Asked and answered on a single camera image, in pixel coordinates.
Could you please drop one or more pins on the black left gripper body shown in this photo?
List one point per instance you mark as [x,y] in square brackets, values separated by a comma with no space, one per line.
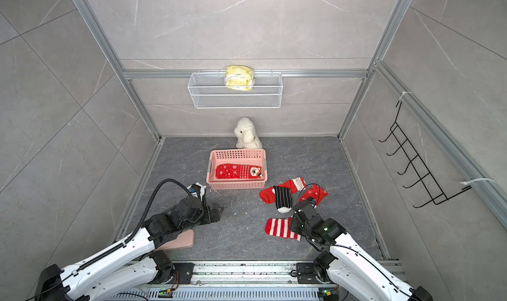
[203,217]

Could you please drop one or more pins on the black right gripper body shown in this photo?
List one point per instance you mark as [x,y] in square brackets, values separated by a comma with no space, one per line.
[296,226]

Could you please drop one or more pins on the red white striped sock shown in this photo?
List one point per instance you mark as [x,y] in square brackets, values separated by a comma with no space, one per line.
[281,228]

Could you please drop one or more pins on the red snowflake bear sock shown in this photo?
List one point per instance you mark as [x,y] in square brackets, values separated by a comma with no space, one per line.
[238,172]

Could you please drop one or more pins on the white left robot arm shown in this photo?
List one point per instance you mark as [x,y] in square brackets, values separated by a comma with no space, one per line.
[134,260]

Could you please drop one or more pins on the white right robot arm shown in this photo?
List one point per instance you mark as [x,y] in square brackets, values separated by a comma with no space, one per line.
[343,262]

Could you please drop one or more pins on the black white striped sock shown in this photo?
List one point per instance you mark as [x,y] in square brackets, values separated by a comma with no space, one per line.
[197,190]

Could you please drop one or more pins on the pink case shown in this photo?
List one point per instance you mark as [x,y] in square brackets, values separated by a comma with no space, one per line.
[183,241]

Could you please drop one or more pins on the red plain sock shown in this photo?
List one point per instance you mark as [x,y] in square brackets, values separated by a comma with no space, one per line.
[295,184]

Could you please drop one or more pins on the pink plastic basket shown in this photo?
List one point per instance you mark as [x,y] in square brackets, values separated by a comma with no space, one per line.
[256,157]

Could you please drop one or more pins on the white plush toy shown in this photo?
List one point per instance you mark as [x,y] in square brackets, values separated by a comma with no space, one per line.
[245,133]

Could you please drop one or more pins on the yellow packet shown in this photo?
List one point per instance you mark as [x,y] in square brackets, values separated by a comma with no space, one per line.
[239,78]

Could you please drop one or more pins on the metal base rail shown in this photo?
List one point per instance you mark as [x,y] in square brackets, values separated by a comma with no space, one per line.
[240,280]

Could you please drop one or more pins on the white wire wall basket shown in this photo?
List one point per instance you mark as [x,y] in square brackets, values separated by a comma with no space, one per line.
[209,90]

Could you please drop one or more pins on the black wall hook rack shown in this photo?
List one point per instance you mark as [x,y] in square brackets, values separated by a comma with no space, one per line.
[415,164]

